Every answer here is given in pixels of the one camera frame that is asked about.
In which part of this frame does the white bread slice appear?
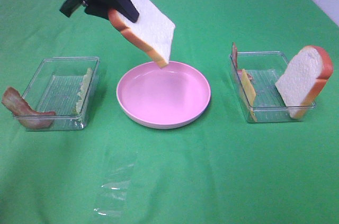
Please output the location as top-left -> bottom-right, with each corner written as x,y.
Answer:
108,0 -> 175,68
275,46 -> 334,119

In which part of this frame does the green lettuce leaf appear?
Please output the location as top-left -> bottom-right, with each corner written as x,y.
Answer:
74,68 -> 93,114

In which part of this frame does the bacon strip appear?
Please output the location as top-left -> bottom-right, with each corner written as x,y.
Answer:
1,87 -> 56,129
231,42 -> 243,78

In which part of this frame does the yellow cheese slice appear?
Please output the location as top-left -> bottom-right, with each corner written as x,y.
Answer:
238,69 -> 257,122

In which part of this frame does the clear left plastic container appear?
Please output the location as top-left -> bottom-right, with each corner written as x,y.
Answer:
13,57 -> 100,131

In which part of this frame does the pink round plate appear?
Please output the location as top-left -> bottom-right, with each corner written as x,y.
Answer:
116,61 -> 211,129

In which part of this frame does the clear plastic wrap strip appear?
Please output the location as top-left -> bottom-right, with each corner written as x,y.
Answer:
92,151 -> 138,223

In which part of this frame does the green table cloth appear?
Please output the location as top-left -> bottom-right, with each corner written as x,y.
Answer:
1,0 -> 338,223

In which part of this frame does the standing white bread slice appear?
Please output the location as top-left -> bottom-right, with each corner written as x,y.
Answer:
275,46 -> 334,119

